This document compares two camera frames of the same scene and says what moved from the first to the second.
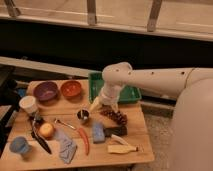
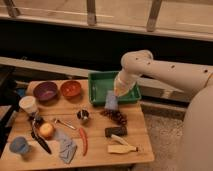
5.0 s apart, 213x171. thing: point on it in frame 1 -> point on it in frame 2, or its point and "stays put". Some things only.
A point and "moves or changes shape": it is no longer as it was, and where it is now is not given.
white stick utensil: [118, 139] stays put
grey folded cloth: [67, 147] stays put
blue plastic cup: [19, 145] stays put
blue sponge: [98, 132] moves or changes shape
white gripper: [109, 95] -> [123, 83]
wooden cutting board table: [55, 126] stays put
